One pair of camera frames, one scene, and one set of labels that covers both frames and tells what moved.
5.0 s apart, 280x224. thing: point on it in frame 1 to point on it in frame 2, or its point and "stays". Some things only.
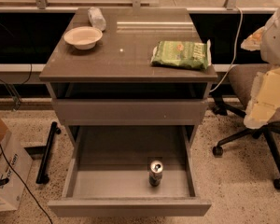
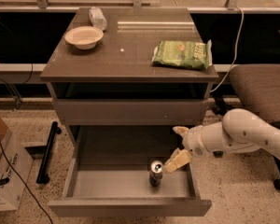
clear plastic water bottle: (97, 18) stays
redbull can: (156, 173) stays
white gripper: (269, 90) to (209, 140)
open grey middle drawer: (130, 171) stays
